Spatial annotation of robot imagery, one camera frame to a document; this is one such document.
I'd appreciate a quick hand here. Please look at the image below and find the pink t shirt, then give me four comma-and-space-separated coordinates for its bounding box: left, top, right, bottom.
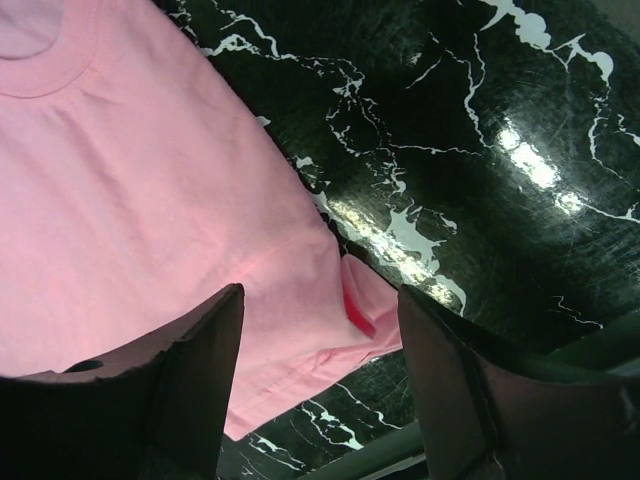
1, 1, 401, 440

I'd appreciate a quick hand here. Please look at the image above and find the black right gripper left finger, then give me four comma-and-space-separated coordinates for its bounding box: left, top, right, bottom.
1, 284, 244, 479

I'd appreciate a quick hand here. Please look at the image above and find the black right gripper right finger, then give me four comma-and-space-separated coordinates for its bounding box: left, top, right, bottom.
398, 286, 639, 479

